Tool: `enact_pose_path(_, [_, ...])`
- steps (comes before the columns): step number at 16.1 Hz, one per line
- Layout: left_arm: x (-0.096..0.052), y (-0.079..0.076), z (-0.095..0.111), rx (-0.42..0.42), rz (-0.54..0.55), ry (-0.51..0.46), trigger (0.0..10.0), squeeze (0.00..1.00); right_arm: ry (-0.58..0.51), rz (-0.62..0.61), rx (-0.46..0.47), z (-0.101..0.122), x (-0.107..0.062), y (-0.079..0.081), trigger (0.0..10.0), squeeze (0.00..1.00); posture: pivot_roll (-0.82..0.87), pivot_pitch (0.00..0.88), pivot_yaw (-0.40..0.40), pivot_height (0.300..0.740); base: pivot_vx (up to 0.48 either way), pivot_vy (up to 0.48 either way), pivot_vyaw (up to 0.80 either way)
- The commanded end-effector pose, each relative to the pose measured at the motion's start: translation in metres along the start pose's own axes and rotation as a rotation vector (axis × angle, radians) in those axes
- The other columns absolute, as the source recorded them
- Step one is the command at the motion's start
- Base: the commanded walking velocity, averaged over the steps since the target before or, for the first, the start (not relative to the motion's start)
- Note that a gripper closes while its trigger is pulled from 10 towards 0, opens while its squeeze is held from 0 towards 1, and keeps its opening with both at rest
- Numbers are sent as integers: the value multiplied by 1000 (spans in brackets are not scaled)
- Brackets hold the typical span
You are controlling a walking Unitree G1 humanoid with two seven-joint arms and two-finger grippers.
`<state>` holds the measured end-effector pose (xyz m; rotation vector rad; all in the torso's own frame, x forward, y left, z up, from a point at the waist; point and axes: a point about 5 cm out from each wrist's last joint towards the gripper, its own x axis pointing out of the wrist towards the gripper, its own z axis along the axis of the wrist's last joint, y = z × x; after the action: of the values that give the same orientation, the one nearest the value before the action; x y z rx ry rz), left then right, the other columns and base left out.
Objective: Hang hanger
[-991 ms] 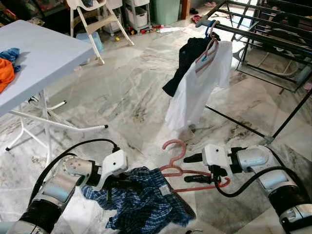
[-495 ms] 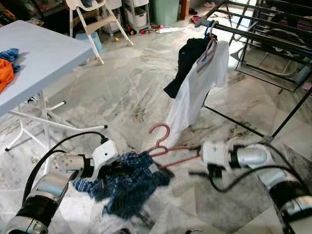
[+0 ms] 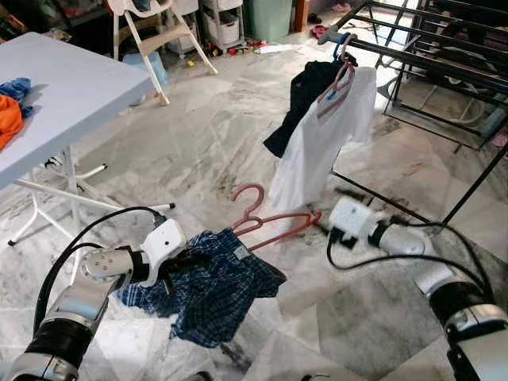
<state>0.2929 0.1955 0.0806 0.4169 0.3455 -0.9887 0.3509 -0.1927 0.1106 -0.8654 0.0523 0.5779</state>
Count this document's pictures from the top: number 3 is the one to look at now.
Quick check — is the black metal drying rack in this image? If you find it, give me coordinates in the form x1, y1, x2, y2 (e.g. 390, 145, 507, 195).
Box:
317, 0, 508, 231

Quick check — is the terracotta plastic clothes hanger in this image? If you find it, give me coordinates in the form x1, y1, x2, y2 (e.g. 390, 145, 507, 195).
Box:
230, 184, 323, 252

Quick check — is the black hanging garment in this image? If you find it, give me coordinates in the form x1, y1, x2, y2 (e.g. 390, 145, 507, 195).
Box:
264, 57, 358, 158

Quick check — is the light blue plastic box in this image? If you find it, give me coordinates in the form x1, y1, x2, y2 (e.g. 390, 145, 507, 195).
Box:
123, 52, 169, 88

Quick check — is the green plastic bin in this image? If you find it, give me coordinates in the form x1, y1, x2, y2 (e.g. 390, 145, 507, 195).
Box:
244, 0, 293, 42

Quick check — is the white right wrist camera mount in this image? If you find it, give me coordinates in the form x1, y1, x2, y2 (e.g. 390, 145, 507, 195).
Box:
329, 197, 380, 244

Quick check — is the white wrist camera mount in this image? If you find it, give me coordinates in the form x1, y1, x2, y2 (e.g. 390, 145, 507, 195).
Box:
329, 197, 380, 244
141, 218, 188, 287

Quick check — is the dusty pink clothes hanger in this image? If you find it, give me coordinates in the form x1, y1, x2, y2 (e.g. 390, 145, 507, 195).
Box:
316, 60, 358, 120

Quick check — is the orange printed t-shirt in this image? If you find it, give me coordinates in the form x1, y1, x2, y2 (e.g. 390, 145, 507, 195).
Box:
0, 94, 23, 152

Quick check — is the white hanging garment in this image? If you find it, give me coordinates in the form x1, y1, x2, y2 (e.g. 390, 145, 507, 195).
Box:
268, 66, 378, 211

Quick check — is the blue crumpled cloth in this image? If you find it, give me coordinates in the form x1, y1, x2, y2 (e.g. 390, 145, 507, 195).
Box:
0, 77, 34, 118

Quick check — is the white beige baby high chair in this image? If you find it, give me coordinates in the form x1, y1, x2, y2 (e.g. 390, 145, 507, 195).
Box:
107, 0, 217, 106

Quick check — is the blue plastic clothes hanger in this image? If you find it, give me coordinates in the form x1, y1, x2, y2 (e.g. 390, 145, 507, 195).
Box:
337, 32, 355, 62

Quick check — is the white paper sheet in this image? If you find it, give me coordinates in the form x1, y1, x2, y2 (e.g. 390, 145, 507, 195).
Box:
256, 44, 294, 55

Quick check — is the white drawer trolley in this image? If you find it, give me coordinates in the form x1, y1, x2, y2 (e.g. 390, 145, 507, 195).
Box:
198, 0, 245, 50

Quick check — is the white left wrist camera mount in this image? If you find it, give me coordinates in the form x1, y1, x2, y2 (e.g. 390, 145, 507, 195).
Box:
141, 218, 188, 287

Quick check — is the blue plaid garment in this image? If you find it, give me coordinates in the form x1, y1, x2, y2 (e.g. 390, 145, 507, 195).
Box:
117, 229, 287, 348

